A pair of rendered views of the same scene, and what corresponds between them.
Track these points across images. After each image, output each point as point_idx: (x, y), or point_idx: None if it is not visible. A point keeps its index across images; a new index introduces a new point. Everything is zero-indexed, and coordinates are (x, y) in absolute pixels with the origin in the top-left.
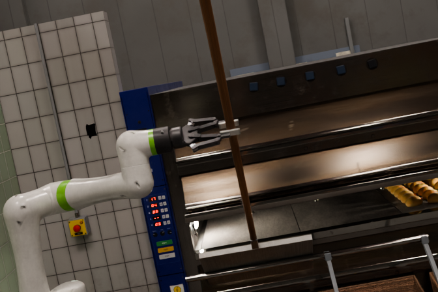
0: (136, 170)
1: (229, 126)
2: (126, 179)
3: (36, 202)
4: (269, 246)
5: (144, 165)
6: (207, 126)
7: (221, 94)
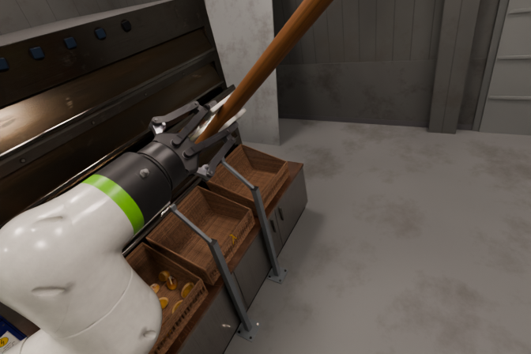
0: (129, 306)
1: (240, 108)
2: (107, 352)
3: None
4: (138, 231)
5: (133, 276)
6: (197, 122)
7: (295, 41)
